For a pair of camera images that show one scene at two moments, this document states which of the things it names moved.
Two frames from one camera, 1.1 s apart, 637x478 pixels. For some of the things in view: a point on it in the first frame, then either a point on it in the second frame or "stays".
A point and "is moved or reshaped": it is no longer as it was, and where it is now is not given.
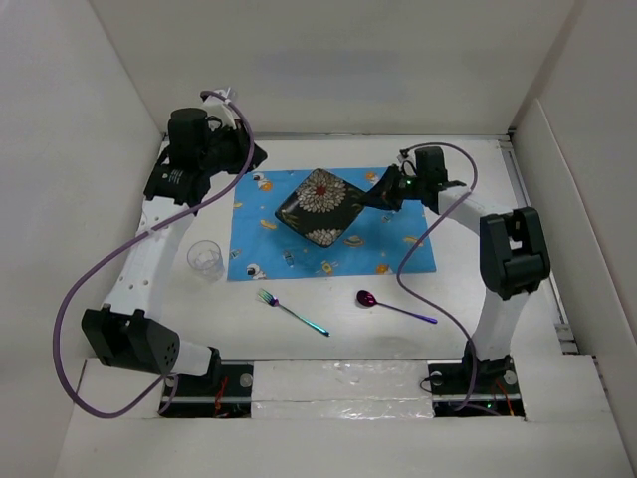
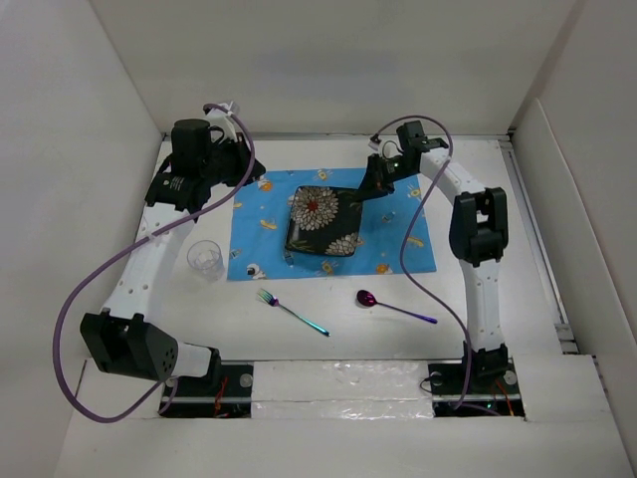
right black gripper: x=383 y=194 → x=376 y=183
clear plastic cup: x=205 y=257 stays
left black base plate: x=229 y=393 stays
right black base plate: x=473 y=388 stays
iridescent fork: x=274 y=301 stays
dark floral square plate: x=321 y=207 is moved or reshaped
